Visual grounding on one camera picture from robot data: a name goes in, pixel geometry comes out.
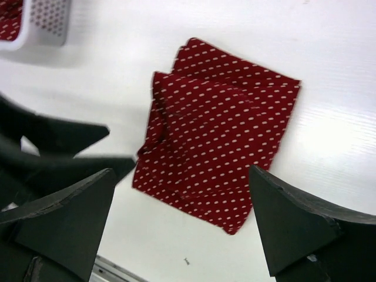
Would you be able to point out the red polka dot skirt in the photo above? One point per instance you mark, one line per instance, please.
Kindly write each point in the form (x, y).
(212, 117)
(10, 17)

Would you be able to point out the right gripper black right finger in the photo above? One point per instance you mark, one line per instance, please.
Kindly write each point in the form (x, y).
(306, 238)

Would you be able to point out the white plastic basket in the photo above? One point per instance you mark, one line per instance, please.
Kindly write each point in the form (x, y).
(44, 29)

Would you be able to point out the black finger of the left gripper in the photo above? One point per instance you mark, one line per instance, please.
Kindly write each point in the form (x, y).
(49, 134)
(26, 177)

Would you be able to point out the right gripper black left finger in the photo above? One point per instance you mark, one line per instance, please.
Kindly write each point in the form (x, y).
(56, 238)

